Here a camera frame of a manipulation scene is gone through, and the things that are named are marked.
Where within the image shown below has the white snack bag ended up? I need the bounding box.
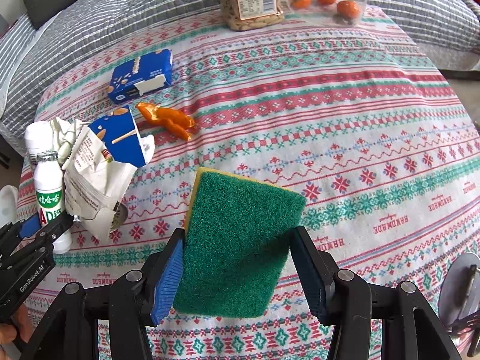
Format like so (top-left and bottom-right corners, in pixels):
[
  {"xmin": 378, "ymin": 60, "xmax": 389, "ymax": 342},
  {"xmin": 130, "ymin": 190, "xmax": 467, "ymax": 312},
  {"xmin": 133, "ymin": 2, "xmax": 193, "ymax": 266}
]
[{"xmin": 63, "ymin": 126, "xmax": 137, "ymax": 242}]

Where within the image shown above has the yellow green sponge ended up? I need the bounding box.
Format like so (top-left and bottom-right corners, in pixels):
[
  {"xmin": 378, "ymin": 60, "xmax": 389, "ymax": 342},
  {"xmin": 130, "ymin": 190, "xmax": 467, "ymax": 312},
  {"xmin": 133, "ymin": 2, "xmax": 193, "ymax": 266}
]
[{"xmin": 173, "ymin": 167, "xmax": 306, "ymax": 319}]

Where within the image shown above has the person's hand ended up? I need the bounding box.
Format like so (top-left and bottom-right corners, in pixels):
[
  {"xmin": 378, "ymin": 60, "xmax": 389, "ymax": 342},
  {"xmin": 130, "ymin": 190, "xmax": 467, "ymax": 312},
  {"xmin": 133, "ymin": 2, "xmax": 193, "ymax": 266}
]
[{"xmin": 1, "ymin": 305, "xmax": 32, "ymax": 345}]

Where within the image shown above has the white yogurt bottle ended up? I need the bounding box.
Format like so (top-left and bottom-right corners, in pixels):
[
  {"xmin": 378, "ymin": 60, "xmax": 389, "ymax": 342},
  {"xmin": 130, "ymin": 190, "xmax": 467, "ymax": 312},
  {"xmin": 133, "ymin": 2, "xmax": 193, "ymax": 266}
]
[
  {"xmin": 24, "ymin": 121, "xmax": 53, "ymax": 167},
  {"xmin": 33, "ymin": 150, "xmax": 73, "ymax": 254}
]

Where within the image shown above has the crumpled white tissue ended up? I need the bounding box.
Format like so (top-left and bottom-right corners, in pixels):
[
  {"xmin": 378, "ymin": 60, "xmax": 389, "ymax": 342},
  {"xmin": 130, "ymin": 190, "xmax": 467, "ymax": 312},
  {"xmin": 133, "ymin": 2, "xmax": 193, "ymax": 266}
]
[{"xmin": 49, "ymin": 117, "xmax": 86, "ymax": 164}]

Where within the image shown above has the blue torn carton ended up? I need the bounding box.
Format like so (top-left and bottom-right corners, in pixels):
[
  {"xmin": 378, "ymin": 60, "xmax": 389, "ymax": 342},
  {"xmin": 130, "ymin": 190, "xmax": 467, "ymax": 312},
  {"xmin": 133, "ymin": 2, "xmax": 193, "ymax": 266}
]
[{"xmin": 89, "ymin": 106, "xmax": 155, "ymax": 168}]

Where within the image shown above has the blue milk carton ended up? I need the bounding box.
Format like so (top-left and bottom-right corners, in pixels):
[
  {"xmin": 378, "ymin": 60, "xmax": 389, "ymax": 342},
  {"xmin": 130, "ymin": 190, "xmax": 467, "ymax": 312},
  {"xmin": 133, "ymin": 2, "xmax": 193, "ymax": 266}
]
[{"xmin": 106, "ymin": 49, "xmax": 173, "ymax": 104}]

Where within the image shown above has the grey striped quilted cover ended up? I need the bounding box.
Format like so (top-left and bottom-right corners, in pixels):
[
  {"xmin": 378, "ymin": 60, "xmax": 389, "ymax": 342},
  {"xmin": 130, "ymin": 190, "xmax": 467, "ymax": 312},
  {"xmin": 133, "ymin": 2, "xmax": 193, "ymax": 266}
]
[{"xmin": 1, "ymin": 0, "xmax": 479, "ymax": 152}]

